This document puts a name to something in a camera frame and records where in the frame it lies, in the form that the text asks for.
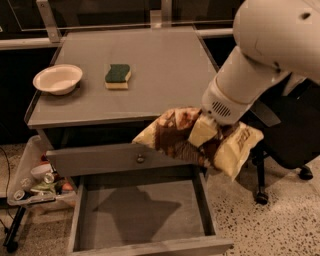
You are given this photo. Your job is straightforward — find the metal railing bar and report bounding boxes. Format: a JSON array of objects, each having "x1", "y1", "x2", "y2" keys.
[{"x1": 0, "y1": 26, "x2": 233, "y2": 50}]

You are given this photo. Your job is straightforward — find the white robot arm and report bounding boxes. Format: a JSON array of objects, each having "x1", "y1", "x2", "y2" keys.
[{"x1": 189, "y1": 0, "x2": 320, "y2": 147}]

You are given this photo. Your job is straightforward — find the round metal drawer knob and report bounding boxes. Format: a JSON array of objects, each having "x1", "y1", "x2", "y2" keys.
[{"x1": 136, "y1": 154, "x2": 145, "y2": 163}]

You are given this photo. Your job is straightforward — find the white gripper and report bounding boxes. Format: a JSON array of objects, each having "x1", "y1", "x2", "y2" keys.
[{"x1": 188, "y1": 78, "x2": 254, "y2": 148}]

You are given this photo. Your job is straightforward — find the white paper bowl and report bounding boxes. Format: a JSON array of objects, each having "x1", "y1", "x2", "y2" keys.
[{"x1": 33, "y1": 64, "x2": 83, "y2": 95}]

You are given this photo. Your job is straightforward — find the black stand leg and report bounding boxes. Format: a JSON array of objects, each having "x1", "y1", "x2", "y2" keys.
[{"x1": 3, "y1": 206, "x2": 26, "y2": 253}]

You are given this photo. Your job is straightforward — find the metal railing bracket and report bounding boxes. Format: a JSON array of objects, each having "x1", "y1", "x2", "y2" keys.
[{"x1": 36, "y1": 0, "x2": 61, "y2": 43}]

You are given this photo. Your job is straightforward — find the white cup in bin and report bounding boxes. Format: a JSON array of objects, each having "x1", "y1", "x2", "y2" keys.
[{"x1": 30, "y1": 163, "x2": 52, "y2": 180}]

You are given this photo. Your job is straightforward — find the black office chair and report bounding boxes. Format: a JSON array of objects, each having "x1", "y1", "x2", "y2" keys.
[{"x1": 241, "y1": 79, "x2": 320, "y2": 205}]

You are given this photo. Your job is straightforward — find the black floor cable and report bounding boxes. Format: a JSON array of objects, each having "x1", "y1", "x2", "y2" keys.
[{"x1": 0, "y1": 145, "x2": 13, "y2": 234}]

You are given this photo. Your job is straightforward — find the clear plastic bin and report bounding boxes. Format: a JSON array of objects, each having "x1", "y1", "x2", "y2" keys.
[{"x1": 7, "y1": 136, "x2": 76, "y2": 209}]

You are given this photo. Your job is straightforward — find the grey top drawer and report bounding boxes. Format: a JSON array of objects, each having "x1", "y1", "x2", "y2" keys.
[{"x1": 46, "y1": 144, "x2": 188, "y2": 177}]

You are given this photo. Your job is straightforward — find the metal can in bin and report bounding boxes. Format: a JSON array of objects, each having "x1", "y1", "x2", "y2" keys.
[{"x1": 43, "y1": 173, "x2": 55, "y2": 184}]

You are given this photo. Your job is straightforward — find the green yellow sponge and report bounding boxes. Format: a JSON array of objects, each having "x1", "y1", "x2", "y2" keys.
[{"x1": 105, "y1": 64, "x2": 131, "y2": 90}]

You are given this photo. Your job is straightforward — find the grey drawer cabinet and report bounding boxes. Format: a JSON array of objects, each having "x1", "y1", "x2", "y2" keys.
[{"x1": 25, "y1": 26, "x2": 234, "y2": 256}]

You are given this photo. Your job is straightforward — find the grey open middle drawer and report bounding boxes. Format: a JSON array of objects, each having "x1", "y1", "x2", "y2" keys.
[{"x1": 67, "y1": 165, "x2": 233, "y2": 256}]

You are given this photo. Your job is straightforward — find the brown chip bag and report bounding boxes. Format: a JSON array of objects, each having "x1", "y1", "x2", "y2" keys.
[{"x1": 133, "y1": 107, "x2": 264, "y2": 180}]

